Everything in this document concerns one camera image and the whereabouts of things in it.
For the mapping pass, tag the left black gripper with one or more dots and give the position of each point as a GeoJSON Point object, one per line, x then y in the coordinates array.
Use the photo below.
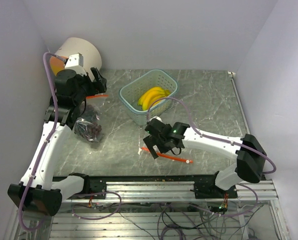
{"type": "Point", "coordinates": [98, 86]}

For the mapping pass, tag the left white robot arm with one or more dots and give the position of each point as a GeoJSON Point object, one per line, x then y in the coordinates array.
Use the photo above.
{"type": "Point", "coordinates": [36, 191]}

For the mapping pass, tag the white cylinder orange lid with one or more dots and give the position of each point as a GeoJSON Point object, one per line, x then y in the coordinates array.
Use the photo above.
{"type": "Point", "coordinates": [73, 45]}

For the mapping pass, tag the aluminium frame rail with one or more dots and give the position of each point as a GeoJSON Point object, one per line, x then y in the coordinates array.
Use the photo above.
{"type": "Point", "coordinates": [179, 191]}

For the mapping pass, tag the light blue plastic basket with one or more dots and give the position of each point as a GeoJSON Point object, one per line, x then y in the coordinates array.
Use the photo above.
{"type": "Point", "coordinates": [131, 93]}

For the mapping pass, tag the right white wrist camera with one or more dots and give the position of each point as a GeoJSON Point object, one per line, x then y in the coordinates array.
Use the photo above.
{"type": "Point", "coordinates": [157, 118]}

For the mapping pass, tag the clear zip bag orange zipper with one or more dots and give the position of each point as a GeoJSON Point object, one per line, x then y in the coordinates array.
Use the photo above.
{"type": "Point", "coordinates": [98, 102]}

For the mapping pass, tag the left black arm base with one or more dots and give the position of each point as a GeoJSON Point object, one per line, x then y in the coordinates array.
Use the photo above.
{"type": "Point", "coordinates": [91, 185]}

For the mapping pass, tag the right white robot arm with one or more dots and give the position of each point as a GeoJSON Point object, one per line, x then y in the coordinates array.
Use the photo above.
{"type": "Point", "coordinates": [246, 153]}

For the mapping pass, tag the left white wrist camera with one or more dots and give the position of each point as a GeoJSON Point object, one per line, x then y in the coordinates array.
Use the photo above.
{"type": "Point", "coordinates": [75, 63]}

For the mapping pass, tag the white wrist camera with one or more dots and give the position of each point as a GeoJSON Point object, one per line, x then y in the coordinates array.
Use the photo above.
{"type": "Point", "coordinates": [75, 63]}
{"type": "Point", "coordinates": [157, 118]}

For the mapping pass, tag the red grape bunch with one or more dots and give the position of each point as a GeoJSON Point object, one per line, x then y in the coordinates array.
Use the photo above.
{"type": "Point", "coordinates": [87, 126]}

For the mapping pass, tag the yellow banana bunch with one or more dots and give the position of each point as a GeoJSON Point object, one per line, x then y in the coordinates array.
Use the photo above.
{"type": "Point", "coordinates": [152, 95]}

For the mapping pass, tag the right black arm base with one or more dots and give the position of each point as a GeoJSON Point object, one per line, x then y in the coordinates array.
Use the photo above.
{"type": "Point", "coordinates": [205, 188]}

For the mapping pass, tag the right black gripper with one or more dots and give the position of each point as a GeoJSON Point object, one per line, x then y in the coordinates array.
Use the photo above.
{"type": "Point", "coordinates": [150, 141]}

